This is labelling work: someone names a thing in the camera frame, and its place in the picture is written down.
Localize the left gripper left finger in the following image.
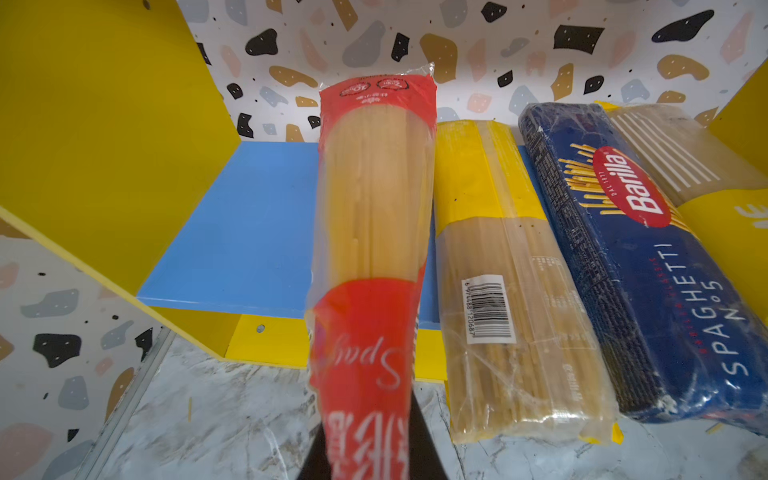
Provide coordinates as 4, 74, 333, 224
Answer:
296, 424, 332, 480

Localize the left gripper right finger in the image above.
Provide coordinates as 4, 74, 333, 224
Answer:
408, 392, 448, 480

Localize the blue Barilla spaghetti bag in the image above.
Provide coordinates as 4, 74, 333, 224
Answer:
518, 102, 767, 435

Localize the red bag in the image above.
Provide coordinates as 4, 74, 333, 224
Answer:
305, 65, 437, 479

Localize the yellow spaghetti bag with text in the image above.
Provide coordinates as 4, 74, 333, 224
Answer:
604, 104, 767, 321

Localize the yellow shelf unit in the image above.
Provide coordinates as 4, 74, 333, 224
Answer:
0, 0, 768, 385

